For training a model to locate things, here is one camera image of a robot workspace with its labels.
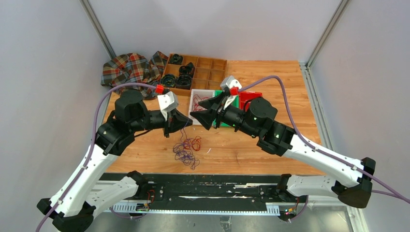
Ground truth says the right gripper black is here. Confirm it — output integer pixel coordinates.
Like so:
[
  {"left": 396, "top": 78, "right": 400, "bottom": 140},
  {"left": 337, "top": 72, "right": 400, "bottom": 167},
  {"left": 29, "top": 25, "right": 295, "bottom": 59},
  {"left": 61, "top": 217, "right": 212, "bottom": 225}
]
[{"left": 189, "top": 92, "right": 257, "bottom": 138}]

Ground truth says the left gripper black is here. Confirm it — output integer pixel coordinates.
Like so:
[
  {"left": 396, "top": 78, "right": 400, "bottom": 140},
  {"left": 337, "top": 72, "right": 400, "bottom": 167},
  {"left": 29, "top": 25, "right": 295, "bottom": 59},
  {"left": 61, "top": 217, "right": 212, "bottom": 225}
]
[{"left": 131, "top": 108, "right": 193, "bottom": 137}]

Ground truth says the purple cable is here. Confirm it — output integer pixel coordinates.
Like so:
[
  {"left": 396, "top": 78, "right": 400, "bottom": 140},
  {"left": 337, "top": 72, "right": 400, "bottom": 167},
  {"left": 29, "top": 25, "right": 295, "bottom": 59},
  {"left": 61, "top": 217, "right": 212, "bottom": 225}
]
[{"left": 173, "top": 126, "right": 201, "bottom": 171}]

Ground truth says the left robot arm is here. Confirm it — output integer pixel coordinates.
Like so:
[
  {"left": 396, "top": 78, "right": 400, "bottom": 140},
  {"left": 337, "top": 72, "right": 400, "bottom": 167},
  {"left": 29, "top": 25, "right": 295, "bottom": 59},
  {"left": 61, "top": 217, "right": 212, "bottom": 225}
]
[{"left": 37, "top": 89, "right": 192, "bottom": 232}]

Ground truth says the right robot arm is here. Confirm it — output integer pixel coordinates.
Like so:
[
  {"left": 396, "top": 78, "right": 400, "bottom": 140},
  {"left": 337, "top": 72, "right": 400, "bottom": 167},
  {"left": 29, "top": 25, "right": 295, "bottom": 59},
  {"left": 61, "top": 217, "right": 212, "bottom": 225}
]
[{"left": 190, "top": 94, "right": 376, "bottom": 208}]

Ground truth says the white plastic bin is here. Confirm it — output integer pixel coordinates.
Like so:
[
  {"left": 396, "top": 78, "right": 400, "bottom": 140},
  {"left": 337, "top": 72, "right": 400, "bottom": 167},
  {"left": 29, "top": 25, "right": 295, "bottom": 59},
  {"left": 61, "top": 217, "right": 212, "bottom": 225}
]
[{"left": 188, "top": 89, "right": 214, "bottom": 126}]

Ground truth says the green plastic bin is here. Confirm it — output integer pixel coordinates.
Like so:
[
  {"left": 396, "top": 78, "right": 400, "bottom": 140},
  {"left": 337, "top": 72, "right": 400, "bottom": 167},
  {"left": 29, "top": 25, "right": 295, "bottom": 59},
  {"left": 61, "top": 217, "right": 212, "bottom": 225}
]
[{"left": 212, "top": 90, "right": 239, "bottom": 128}]

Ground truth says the red plastic bin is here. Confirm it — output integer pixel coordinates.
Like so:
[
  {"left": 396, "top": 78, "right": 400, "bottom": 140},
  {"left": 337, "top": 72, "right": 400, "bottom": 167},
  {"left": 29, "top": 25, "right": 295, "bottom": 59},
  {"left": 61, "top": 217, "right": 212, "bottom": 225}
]
[{"left": 239, "top": 91, "right": 263, "bottom": 110}]

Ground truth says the rolled dark floral cloth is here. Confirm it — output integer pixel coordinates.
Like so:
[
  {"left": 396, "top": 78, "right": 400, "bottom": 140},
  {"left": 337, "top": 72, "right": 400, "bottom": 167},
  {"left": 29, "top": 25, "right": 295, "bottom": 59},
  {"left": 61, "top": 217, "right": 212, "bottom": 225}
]
[{"left": 176, "top": 75, "right": 192, "bottom": 90}]

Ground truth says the rolled blue yellow floral cloth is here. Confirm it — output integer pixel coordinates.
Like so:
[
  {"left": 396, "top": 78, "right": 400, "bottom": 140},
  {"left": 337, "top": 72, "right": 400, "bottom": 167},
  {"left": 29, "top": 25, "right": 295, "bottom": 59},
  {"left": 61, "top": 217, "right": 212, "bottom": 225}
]
[{"left": 160, "top": 73, "right": 177, "bottom": 88}]

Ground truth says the rolled dark cloth middle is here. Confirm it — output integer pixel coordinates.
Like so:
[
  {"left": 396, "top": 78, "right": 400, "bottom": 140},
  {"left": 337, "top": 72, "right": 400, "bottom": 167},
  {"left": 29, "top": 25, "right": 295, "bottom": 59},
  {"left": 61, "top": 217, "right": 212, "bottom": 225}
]
[{"left": 179, "top": 62, "right": 195, "bottom": 77}]

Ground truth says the rolled dark cloth top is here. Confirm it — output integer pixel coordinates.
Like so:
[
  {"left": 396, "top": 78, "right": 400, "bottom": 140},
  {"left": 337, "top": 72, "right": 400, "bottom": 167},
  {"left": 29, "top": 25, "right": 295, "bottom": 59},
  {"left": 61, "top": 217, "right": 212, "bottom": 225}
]
[{"left": 168, "top": 54, "right": 184, "bottom": 65}]

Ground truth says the plaid cloth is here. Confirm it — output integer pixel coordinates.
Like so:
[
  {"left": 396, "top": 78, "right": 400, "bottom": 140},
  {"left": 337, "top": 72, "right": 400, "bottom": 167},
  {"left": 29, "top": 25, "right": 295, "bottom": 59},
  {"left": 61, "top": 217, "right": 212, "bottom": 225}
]
[{"left": 100, "top": 51, "right": 168, "bottom": 88}]

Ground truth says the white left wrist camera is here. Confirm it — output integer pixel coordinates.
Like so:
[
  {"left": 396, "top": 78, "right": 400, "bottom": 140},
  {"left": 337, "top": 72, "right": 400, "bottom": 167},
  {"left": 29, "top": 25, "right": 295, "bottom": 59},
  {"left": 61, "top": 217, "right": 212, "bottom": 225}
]
[{"left": 158, "top": 91, "right": 179, "bottom": 121}]

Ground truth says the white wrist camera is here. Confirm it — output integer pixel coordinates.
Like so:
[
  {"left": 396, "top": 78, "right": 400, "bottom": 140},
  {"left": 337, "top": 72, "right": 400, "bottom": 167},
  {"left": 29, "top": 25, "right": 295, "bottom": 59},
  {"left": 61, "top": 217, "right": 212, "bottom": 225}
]
[
  {"left": 158, "top": 91, "right": 179, "bottom": 121},
  {"left": 220, "top": 75, "right": 243, "bottom": 110}
]

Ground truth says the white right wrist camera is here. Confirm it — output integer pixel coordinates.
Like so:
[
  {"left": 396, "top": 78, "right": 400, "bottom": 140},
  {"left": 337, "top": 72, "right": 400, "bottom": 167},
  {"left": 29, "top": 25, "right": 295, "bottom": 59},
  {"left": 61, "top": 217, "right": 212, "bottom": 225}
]
[{"left": 220, "top": 75, "right": 243, "bottom": 110}]

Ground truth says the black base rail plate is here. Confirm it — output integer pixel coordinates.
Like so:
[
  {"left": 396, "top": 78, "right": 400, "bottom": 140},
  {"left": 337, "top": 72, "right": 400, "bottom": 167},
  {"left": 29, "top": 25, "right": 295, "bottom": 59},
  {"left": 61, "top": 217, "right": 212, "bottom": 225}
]
[{"left": 99, "top": 173, "right": 308, "bottom": 212}]

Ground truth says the right aluminium frame post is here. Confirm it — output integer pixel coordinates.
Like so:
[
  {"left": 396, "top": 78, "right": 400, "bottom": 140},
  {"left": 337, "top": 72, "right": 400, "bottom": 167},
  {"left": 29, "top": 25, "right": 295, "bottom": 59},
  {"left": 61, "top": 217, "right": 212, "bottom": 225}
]
[{"left": 305, "top": 0, "right": 350, "bottom": 69}]

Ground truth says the aluminium frame post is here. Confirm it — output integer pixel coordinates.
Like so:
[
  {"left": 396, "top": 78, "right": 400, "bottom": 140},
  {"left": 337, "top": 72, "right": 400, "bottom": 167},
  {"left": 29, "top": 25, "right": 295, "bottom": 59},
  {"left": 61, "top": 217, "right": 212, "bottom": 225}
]
[
  {"left": 80, "top": 0, "right": 116, "bottom": 58},
  {"left": 305, "top": 0, "right": 350, "bottom": 69}
]

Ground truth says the white slotted cable duct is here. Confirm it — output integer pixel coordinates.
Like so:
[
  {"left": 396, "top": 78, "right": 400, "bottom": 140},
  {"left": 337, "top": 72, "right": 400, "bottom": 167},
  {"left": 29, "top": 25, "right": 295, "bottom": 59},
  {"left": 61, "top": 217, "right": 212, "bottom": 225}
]
[{"left": 112, "top": 202, "right": 280, "bottom": 216}]

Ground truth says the left aluminium frame post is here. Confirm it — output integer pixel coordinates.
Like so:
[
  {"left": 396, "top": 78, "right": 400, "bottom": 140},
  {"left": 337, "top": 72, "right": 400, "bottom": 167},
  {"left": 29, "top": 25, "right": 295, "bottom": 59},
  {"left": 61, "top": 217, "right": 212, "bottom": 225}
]
[{"left": 80, "top": 0, "right": 116, "bottom": 58}]

